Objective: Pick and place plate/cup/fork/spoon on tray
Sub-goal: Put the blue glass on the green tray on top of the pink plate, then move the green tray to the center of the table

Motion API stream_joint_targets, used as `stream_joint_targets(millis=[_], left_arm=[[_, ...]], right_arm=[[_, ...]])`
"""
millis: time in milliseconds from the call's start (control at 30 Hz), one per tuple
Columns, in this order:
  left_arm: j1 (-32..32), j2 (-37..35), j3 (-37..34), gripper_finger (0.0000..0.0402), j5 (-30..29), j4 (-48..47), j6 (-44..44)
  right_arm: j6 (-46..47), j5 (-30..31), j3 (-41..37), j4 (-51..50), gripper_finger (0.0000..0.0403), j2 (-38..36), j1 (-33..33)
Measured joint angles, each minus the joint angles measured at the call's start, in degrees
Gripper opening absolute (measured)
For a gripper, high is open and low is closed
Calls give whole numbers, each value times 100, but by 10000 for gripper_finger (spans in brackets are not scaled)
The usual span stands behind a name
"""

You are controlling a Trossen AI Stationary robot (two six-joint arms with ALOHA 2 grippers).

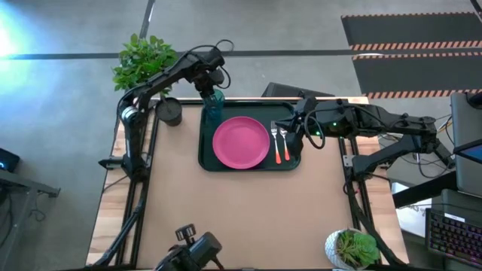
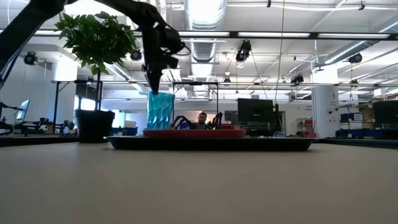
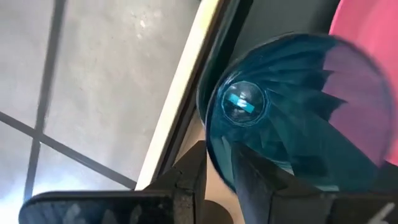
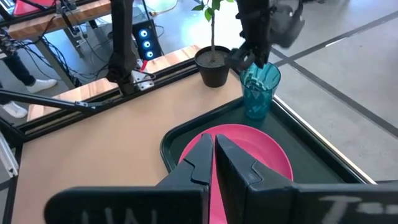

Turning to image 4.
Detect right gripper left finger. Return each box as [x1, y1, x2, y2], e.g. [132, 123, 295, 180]
[44, 133, 215, 224]

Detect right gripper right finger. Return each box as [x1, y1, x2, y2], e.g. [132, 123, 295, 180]
[214, 133, 398, 224]

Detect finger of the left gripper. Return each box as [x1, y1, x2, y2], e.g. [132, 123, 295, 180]
[228, 45, 256, 72]
[252, 40, 272, 70]

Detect teal faceted plastic cup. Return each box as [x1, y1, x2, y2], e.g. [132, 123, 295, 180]
[239, 61, 282, 121]

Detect pink plate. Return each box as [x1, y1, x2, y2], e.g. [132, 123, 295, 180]
[178, 123, 295, 224]

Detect dark green tray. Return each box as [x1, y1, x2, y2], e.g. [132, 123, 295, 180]
[160, 95, 377, 187]

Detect leafy plant in black pot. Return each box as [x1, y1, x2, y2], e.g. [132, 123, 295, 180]
[191, 0, 234, 88]

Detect beige work surface board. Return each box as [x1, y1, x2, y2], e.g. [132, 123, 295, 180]
[11, 71, 246, 224]

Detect black computer tower blue fans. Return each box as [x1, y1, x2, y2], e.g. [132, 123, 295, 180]
[132, 19, 163, 62]

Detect person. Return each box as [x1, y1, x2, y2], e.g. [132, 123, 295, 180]
[0, 51, 59, 119]

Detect wooden desk with metal legs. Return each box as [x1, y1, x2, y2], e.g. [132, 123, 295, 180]
[0, 0, 113, 90]

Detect red flat item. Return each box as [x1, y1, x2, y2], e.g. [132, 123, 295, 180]
[12, 0, 58, 17]

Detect black aluminium table frame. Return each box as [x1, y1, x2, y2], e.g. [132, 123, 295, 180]
[0, 57, 203, 224]

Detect silver corner bracket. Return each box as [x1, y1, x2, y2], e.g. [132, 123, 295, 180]
[132, 68, 155, 91]

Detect white metal bracket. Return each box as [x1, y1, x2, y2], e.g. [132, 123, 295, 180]
[0, 130, 19, 179]

